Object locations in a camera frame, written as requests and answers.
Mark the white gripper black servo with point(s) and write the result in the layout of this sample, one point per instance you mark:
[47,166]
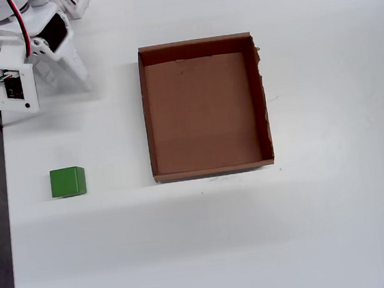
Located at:
[74,65]

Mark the green cube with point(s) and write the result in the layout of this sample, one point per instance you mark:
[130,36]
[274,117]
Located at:
[67,183]

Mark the brown cardboard box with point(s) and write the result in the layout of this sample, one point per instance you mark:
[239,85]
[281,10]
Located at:
[202,115]

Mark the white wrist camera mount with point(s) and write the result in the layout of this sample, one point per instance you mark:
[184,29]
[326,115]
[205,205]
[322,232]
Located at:
[28,85]

